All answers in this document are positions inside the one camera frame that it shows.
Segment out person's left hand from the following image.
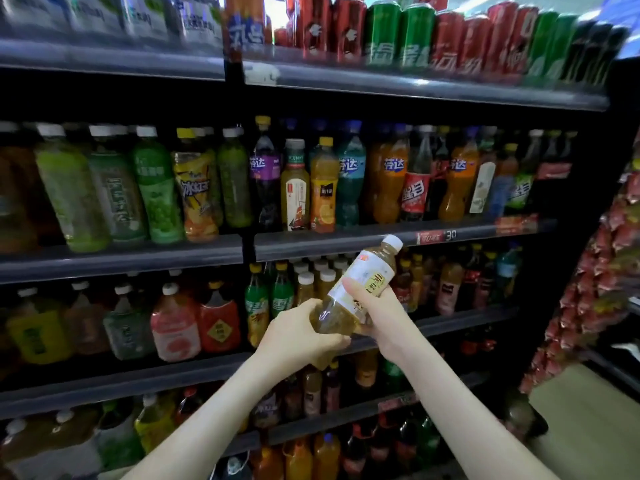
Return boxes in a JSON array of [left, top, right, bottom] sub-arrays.
[[255, 299, 351, 386]]

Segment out person's right hand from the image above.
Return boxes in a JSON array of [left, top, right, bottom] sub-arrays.
[[342, 277, 431, 371]]

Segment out person's right forearm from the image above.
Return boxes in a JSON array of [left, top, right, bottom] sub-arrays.
[[385, 335, 561, 480]]

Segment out person's left forearm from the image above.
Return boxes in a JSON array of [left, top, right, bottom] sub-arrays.
[[125, 359, 301, 480]]

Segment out amber bottle white cap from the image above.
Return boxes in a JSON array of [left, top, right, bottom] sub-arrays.
[[315, 235, 404, 338]]

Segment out row of soda cans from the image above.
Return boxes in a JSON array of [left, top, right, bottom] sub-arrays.
[[225, 0, 633, 88]]

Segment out drinks shelf unit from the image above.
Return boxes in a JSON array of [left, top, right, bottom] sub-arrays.
[[0, 35, 640, 480]]

